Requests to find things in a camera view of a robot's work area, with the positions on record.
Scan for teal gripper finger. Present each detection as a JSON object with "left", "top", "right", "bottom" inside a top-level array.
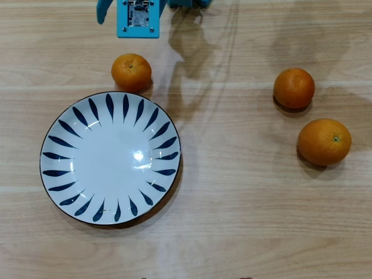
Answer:
[{"left": 96, "top": 0, "right": 113, "bottom": 25}]

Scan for small orange with green stem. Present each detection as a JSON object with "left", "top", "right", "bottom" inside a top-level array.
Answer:
[{"left": 111, "top": 53, "right": 153, "bottom": 94}]

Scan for deep-coloured blemished orange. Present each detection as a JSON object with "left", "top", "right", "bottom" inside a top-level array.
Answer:
[{"left": 273, "top": 67, "right": 316, "bottom": 110}]

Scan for large pebbled orange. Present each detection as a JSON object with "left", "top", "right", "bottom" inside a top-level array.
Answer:
[{"left": 297, "top": 118, "right": 353, "bottom": 167}]

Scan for white plate with blue leaves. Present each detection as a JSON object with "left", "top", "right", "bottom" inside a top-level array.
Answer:
[{"left": 40, "top": 91, "right": 183, "bottom": 226}]

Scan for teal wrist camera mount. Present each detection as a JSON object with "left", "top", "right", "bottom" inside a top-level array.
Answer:
[{"left": 116, "top": 0, "right": 161, "bottom": 39}]

